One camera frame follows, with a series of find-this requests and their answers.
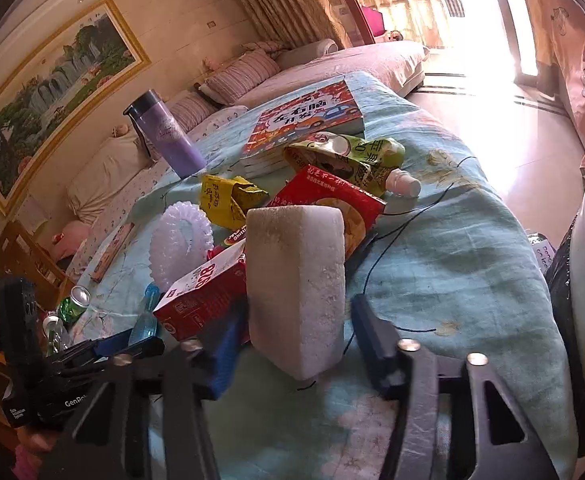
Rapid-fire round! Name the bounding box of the red snack bag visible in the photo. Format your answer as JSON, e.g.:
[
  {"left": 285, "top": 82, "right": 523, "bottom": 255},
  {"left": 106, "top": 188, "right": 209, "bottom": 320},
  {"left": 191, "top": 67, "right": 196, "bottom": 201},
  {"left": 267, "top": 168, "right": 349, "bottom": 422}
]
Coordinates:
[{"left": 268, "top": 165, "right": 386, "bottom": 258}]

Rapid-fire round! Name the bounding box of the white foam block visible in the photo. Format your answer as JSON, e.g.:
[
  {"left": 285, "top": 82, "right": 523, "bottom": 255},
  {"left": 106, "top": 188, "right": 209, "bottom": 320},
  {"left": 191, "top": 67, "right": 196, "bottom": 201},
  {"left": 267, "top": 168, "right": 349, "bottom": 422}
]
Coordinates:
[{"left": 245, "top": 205, "right": 346, "bottom": 382}]

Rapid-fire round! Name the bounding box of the green squeeze pouch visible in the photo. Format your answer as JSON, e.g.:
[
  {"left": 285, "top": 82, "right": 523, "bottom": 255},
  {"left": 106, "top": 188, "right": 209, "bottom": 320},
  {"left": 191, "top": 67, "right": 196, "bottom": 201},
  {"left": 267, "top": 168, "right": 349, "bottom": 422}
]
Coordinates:
[{"left": 283, "top": 131, "right": 422, "bottom": 198}]

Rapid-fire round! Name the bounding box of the green drink can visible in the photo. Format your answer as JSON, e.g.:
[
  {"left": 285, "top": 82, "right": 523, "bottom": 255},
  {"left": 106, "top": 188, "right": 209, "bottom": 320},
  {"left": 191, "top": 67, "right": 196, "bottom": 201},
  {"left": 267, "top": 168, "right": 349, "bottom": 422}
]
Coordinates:
[{"left": 57, "top": 285, "right": 92, "bottom": 324}]

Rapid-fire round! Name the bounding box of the light blue floral tablecloth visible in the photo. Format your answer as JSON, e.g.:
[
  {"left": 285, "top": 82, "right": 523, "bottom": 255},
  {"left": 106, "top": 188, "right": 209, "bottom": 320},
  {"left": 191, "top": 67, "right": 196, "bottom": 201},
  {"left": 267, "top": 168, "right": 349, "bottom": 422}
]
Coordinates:
[{"left": 64, "top": 69, "right": 581, "bottom": 480}]

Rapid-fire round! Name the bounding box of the yellow wrapper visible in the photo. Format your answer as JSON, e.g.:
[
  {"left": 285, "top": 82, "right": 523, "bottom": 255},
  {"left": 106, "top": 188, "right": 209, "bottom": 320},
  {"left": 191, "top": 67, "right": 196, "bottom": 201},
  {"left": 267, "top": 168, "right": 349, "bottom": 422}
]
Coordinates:
[{"left": 199, "top": 174, "right": 270, "bottom": 231}]

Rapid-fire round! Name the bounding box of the white ribbed plastic ring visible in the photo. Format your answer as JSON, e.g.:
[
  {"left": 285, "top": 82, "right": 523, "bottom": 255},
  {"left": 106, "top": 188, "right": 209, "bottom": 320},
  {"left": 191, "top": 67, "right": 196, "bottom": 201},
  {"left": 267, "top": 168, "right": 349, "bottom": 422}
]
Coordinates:
[{"left": 148, "top": 200, "right": 214, "bottom": 294}]

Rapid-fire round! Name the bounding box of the pink cushioned sofa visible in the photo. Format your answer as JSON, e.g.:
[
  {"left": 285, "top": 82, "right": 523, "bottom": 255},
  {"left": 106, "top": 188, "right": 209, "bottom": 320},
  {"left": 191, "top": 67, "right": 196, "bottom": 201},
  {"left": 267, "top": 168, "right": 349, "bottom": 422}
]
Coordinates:
[{"left": 61, "top": 37, "right": 432, "bottom": 281}]

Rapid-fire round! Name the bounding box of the beige curtain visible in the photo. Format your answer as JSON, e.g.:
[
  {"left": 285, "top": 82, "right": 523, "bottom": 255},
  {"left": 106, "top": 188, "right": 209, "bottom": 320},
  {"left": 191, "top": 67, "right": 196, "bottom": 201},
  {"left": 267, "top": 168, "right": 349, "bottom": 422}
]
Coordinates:
[{"left": 239, "top": 0, "right": 352, "bottom": 49}]

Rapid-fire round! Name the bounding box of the purple water bottle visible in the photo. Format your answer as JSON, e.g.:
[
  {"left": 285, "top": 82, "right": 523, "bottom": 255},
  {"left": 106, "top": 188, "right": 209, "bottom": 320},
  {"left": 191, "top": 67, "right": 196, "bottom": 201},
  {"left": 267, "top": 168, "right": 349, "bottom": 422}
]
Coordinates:
[{"left": 123, "top": 90, "right": 206, "bottom": 179}]

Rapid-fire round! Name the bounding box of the white cream pillow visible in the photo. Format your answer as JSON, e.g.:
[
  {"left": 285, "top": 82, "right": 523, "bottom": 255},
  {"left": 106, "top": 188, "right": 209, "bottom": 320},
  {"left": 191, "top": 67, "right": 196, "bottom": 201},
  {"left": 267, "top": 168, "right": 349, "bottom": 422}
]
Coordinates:
[{"left": 66, "top": 130, "right": 150, "bottom": 226}]

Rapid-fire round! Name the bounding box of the framed waterfall landscape painting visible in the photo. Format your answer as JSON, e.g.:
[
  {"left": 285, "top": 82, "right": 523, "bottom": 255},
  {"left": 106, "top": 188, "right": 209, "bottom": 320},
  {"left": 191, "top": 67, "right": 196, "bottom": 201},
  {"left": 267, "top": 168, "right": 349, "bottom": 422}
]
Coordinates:
[{"left": 0, "top": 0, "right": 150, "bottom": 216}]

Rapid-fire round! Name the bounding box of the red cardboard box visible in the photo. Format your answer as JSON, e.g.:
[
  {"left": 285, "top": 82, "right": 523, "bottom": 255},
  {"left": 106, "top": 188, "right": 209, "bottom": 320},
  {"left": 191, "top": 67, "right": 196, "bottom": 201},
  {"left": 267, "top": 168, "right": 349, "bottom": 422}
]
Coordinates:
[{"left": 152, "top": 240, "right": 246, "bottom": 341}]

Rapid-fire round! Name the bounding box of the blue plastic wrapper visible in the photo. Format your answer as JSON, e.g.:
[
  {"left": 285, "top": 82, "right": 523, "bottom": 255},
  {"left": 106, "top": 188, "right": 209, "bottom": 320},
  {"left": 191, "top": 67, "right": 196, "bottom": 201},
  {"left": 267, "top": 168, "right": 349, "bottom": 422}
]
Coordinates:
[{"left": 128, "top": 283, "right": 161, "bottom": 346}]

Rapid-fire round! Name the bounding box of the striped pink pillow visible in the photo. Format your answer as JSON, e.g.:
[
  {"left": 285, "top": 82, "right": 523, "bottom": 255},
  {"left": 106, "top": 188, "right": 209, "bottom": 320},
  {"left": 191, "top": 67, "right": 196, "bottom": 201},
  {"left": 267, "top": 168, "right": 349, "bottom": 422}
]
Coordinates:
[{"left": 200, "top": 49, "right": 280, "bottom": 105}]

